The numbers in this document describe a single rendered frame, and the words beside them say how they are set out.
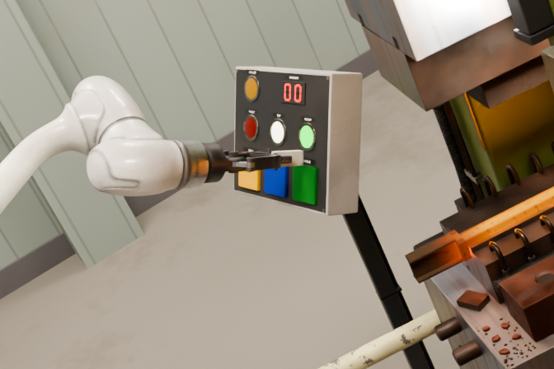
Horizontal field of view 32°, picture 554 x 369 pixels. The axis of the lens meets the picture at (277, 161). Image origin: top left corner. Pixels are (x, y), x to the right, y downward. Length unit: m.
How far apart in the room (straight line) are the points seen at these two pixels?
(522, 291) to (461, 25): 0.41
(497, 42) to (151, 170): 0.64
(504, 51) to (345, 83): 0.55
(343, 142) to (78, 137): 0.51
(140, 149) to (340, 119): 0.42
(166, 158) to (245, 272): 2.18
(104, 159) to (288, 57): 3.29
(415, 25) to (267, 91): 0.79
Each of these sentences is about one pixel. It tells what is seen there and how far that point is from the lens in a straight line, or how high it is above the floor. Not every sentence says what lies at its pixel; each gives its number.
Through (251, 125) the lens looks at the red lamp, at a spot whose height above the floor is 1.10.
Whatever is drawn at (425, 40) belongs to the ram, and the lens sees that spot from 1.33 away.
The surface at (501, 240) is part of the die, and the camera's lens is 1.59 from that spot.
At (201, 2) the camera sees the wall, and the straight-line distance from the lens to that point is 4.72.
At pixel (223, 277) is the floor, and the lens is 3.91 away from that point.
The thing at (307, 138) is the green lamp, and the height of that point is 1.09.
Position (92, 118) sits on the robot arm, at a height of 1.34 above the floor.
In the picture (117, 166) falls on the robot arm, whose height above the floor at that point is 1.28.
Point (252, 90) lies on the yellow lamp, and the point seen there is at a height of 1.16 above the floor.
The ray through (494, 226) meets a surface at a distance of 1.60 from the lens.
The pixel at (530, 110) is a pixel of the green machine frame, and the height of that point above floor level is 1.06.
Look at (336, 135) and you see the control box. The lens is 1.91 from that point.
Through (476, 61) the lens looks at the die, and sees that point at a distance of 1.42.
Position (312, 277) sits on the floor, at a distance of 3.64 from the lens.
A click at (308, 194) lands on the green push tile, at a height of 0.99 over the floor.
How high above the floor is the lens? 1.85
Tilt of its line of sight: 24 degrees down
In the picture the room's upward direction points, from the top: 25 degrees counter-clockwise
